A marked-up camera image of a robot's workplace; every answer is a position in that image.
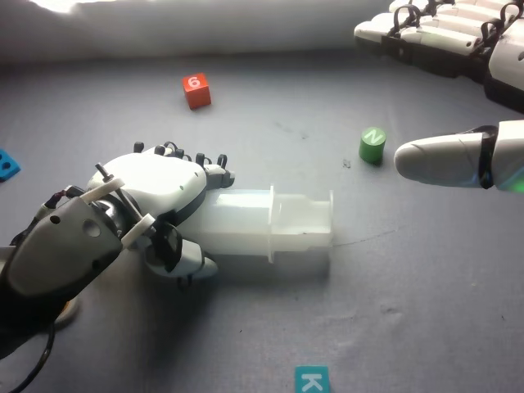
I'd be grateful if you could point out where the grey table cloth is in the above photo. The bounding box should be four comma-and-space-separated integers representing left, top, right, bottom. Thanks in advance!
0, 48, 524, 393

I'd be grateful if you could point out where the large translucent plastic syringe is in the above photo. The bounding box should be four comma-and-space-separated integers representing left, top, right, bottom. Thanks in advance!
179, 183, 335, 263

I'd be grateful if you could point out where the yellow round button white rim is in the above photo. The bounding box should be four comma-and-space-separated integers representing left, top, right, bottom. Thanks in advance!
55, 298, 81, 328

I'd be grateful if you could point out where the red cube with number six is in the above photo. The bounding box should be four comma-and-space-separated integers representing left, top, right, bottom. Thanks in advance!
181, 73, 213, 111

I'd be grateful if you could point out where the green cylinder with letter N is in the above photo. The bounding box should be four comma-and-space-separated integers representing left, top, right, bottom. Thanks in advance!
358, 126, 387, 166

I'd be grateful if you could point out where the teal block with letter K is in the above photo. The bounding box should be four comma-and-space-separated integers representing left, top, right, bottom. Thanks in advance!
294, 365, 331, 393

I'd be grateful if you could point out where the blue block with holes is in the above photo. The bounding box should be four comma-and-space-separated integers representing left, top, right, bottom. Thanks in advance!
0, 149, 21, 184

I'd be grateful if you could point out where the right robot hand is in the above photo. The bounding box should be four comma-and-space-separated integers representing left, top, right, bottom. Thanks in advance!
354, 0, 524, 192

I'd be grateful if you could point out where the white backdrop board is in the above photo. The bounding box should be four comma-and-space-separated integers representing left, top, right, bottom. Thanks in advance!
0, 0, 394, 63

